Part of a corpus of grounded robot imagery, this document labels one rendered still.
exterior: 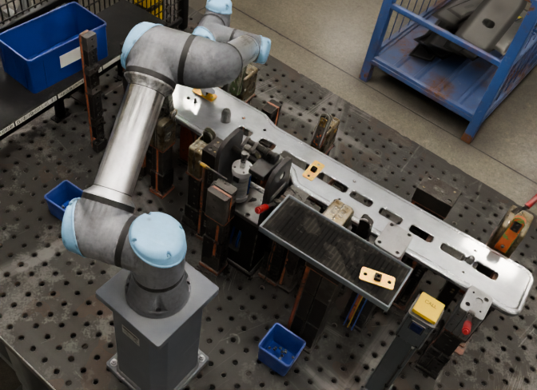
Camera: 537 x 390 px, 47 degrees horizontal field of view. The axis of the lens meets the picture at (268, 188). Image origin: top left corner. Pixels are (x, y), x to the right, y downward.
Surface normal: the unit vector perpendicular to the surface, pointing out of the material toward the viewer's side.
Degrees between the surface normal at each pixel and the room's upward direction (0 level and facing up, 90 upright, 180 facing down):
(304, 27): 0
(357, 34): 0
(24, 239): 0
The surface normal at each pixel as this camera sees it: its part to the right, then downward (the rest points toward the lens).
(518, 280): 0.14, -0.65
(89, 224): -0.04, -0.15
